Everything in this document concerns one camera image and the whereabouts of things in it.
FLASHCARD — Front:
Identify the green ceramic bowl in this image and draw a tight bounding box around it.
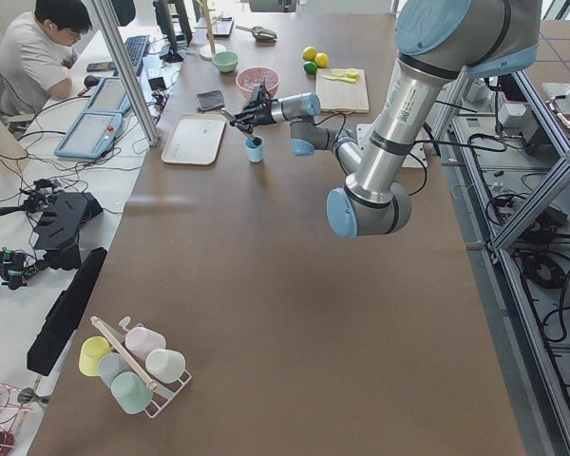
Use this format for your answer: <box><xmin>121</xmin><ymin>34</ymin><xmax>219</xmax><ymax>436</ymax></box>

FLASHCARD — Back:
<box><xmin>212</xmin><ymin>50</ymin><xmax>238</xmax><ymax>73</ymax></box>

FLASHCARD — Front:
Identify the light blue cup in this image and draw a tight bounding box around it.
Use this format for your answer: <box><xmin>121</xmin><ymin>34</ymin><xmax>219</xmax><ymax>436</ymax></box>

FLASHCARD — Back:
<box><xmin>244</xmin><ymin>136</ymin><xmax>264</xmax><ymax>163</ymax></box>

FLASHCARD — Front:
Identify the whole yellow lemon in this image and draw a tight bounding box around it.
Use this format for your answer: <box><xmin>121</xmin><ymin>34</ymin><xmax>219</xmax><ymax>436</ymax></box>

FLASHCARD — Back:
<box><xmin>302</xmin><ymin>47</ymin><xmax>317</xmax><ymax>62</ymax></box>
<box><xmin>313</xmin><ymin>52</ymin><xmax>330</xmax><ymax>68</ymax></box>

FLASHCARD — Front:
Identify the pink cup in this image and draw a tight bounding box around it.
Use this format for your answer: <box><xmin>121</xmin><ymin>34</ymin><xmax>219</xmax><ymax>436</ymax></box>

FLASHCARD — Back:
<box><xmin>124</xmin><ymin>326</ymin><xmax>166</xmax><ymax>362</ymax></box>

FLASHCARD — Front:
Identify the seated person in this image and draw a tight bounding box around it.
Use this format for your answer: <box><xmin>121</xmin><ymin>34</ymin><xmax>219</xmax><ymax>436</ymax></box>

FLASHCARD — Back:
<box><xmin>0</xmin><ymin>0</ymin><xmax>92</xmax><ymax>114</ymax></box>

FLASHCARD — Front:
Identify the lemon half lower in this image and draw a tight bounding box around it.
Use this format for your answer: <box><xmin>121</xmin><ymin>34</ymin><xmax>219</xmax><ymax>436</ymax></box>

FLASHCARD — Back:
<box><xmin>345</xmin><ymin>68</ymin><xmax>359</xmax><ymax>79</ymax></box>

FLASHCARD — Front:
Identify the white wire cup rack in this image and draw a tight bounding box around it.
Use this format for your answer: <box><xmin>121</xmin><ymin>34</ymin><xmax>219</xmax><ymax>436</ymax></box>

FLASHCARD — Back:
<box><xmin>90</xmin><ymin>316</ymin><xmax>192</xmax><ymax>419</ymax></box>

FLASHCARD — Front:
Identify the steel ice scoop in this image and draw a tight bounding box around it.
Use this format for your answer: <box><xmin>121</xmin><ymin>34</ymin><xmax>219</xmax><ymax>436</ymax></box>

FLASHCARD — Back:
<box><xmin>236</xmin><ymin>25</ymin><xmax>277</xmax><ymax>43</ymax></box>

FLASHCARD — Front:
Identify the pink bowl of ice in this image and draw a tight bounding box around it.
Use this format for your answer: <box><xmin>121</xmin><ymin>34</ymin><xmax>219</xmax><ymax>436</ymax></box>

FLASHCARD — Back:
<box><xmin>236</xmin><ymin>66</ymin><xmax>280</xmax><ymax>101</ymax></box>

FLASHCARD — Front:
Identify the steel muddler black tip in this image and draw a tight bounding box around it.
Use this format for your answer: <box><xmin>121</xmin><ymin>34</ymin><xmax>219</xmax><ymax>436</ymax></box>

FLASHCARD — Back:
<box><xmin>220</xmin><ymin>107</ymin><xmax>261</xmax><ymax>145</ymax></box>

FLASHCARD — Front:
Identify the blue teach pendant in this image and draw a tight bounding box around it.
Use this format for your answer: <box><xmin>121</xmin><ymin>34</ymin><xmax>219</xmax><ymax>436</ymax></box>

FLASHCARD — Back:
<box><xmin>86</xmin><ymin>77</ymin><xmax>131</xmax><ymax>114</ymax></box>
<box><xmin>54</xmin><ymin>110</ymin><xmax>123</xmax><ymax>160</ymax></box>

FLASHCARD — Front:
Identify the wooden cutting board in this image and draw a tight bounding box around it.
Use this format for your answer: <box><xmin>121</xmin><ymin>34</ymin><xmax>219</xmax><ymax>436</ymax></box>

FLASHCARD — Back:
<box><xmin>315</xmin><ymin>68</ymin><xmax>370</xmax><ymax>113</ymax></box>

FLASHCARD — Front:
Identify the cream rabbit tray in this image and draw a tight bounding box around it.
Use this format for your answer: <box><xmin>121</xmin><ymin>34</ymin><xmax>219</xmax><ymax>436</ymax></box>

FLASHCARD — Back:
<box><xmin>161</xmin><ymin>113</ymin><xmax>226</xmax><ymax>166</ymax></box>

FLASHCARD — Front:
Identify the white cup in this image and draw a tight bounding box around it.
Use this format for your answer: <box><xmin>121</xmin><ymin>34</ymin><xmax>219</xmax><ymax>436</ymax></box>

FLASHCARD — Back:
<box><xmin>145</xmin><ymin>349</ymin><xmax>186</xmax><ymax>384</ymax></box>

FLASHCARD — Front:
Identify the yellow plastic knife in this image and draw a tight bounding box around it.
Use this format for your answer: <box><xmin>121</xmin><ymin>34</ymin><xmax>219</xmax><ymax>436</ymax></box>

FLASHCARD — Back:
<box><xmin>320</xmin><ymin>74</ymin><xmax>357</xmax><ymax>84</ymax></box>

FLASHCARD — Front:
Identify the black keyboard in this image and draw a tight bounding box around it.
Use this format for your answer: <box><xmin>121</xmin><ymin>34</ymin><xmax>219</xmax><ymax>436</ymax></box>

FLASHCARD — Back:
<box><xmin>124</xmin><ymin>35</ymin><xmax>149</xmax><ymax>76</ymax></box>

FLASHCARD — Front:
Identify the grey cup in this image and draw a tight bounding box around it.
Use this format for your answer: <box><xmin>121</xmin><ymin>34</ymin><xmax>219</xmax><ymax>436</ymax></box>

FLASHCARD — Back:
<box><xmin>98</xmin><ymin>352</ymin><xmax>129</xmax><ymax>388</ymax></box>

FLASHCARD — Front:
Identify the mint green cup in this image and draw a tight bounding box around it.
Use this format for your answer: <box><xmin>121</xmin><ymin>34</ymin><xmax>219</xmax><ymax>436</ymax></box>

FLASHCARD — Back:
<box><xmin>110</xmin><ymin>371</ymin><xmax>153</xmax><ymax>414</ymax></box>

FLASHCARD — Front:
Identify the wooden cup stand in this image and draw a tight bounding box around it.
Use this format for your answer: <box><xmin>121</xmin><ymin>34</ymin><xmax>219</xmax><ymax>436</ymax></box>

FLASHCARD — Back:
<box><xmin>195</xmin><ymin>0</ymin><xmax>226</xmax><ymax>61</ymax></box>

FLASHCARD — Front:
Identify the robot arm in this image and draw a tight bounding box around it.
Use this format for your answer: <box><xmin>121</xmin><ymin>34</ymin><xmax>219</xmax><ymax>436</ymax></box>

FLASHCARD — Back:
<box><xmin>224</xmin><ymin>1</ymin><xmax>542</xmax><ymax>238</ymax></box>

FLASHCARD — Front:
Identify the grey folded cloth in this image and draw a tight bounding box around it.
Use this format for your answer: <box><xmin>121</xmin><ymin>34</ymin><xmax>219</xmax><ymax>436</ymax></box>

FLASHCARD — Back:
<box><xmin>196</xmin><ymin>90</ymin><xmax>225</xmax><ymax>111</ymax></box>

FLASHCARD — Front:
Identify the yellow cup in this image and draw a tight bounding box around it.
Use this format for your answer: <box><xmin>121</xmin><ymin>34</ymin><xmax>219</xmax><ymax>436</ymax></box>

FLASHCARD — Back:
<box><xmin>79</xmin><ymin>335</ymin><xmax>110</xmax><ymax>377</ymax></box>

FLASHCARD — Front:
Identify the black long box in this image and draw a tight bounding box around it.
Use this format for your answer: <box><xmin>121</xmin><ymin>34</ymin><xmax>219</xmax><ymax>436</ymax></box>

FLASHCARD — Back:
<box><xmin>27</xmin><ymin>247</ymin><xmax>107</xmax><ymax>376</ymax></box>

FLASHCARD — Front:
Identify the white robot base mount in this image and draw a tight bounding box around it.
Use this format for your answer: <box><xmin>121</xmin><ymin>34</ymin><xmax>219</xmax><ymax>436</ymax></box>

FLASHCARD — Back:
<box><xmin>355</xmin><ymin>123</ymin><xmax>428</xmax><ymax>169</ymax></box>

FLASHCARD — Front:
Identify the green lime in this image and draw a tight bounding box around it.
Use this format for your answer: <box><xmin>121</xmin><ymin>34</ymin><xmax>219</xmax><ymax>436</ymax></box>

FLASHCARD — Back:
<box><xmin>303</xmin><ymin>62</ymin><xmax>317</xmax><ymax>74</ymax></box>

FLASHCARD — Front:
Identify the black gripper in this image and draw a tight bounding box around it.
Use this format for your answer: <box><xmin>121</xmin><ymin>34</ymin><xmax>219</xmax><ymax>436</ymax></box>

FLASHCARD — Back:
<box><xmin>234</xmin><ymin>84</ymin><xmax>283</xmax><ymax>136</ymax></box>

